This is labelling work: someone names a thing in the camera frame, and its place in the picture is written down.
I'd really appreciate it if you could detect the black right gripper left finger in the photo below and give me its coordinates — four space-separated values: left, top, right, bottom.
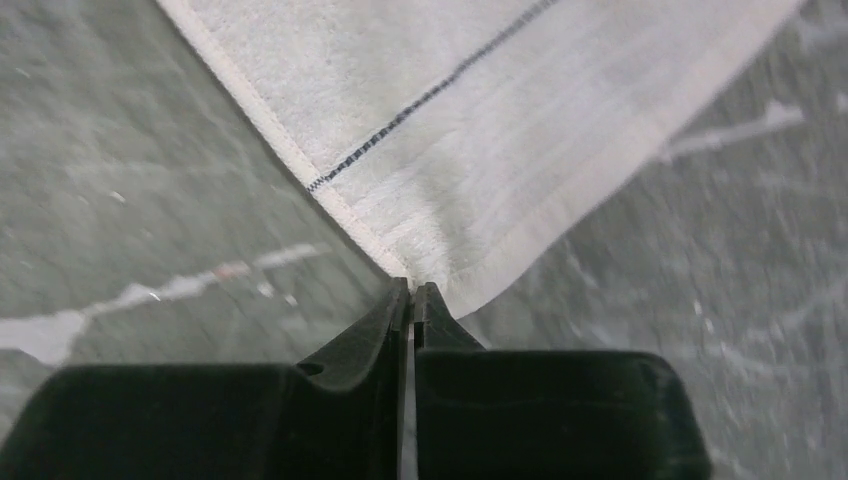
1 279 410 479

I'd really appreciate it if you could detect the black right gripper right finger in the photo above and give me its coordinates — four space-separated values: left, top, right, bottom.
413 283 713 479

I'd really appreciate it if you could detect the white towel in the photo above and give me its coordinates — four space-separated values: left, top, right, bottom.
162 1 800 317

